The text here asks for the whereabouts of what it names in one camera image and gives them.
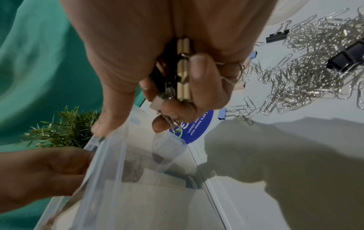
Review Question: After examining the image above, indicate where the person's right hand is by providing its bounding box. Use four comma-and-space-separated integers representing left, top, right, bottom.
60, 0, 281, 136

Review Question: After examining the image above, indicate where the person's left hand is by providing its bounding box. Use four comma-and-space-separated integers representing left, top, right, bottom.
0, 147, 97, 214

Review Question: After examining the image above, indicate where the yellow binder clip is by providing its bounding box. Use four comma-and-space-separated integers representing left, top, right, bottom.
176, 38, 192, 102

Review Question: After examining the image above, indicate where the clear plastic storage box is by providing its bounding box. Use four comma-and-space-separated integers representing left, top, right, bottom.
37, 105, 237, 230

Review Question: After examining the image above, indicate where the blue round card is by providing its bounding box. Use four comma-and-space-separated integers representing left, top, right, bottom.
168, 108, 215, 145

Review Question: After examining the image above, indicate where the pile of silver paper clips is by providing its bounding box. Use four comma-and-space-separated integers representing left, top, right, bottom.
227, 6, 364, 126

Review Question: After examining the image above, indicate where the large black binder clip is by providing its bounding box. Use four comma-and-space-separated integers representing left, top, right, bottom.
325, 40, 364, 73

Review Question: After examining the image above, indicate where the small potted green plant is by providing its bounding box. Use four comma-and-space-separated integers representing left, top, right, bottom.
18, 105, 103, 149

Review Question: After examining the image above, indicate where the green fabric curtain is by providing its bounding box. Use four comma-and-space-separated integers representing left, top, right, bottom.
0, 0, 144, 230

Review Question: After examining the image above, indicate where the clear plastic box lid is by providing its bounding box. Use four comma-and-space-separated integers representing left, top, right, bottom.
267, 0, 310, 24

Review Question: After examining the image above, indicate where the white table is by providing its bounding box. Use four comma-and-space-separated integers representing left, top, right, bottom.
136, 0, 364, 230

